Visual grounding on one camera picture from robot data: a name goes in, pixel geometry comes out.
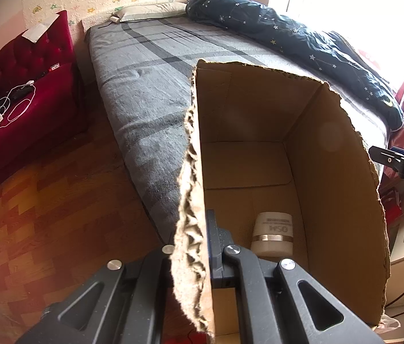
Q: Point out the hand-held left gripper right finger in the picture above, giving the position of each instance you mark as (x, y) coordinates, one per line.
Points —
(219, 254)

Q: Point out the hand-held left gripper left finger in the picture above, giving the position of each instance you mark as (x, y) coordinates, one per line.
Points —
(151, 268)

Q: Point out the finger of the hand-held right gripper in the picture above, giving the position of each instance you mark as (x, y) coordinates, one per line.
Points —
(384, 157)

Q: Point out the cream cosmetic jar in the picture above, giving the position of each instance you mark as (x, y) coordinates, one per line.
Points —
(271, 243)

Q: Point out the brown cardboard box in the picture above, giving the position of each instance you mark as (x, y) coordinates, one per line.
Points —
(323, 186)

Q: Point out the red bag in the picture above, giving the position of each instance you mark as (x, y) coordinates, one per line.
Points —
(391, 204)

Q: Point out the dark blue star duvet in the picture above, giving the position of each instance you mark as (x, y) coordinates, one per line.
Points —
(295, 36)

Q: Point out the bright window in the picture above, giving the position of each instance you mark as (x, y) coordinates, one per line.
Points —
(348, 7)

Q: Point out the white plastic bag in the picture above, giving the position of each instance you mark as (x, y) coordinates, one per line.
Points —
(388, 324)

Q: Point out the grey plaid bed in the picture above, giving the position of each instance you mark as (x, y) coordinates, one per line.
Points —
(144, 89)

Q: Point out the red tufted sofa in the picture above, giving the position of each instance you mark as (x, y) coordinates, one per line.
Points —
(44, 114)

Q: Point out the black phone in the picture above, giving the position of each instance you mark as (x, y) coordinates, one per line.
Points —
(21, 93)

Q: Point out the small brown object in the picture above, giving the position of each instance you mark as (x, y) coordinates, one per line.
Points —
(114, 19)

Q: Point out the pale pillow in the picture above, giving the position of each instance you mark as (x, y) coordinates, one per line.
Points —
(151, 10)

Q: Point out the white paper sheet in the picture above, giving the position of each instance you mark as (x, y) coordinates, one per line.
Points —
(38, 28)

